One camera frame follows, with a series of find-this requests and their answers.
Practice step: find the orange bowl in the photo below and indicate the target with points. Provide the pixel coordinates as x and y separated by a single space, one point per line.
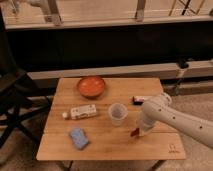
91 86

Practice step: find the wooden folding table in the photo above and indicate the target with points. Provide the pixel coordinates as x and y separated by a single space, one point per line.
106 141

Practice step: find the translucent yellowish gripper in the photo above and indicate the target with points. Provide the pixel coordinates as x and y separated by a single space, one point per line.
143 133

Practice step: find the blue sponge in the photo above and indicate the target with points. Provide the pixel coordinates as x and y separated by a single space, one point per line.
79 138

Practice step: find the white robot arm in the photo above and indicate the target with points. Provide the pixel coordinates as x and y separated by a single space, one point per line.
157 108

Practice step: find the black chair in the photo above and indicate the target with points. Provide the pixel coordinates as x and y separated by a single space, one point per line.
14 81

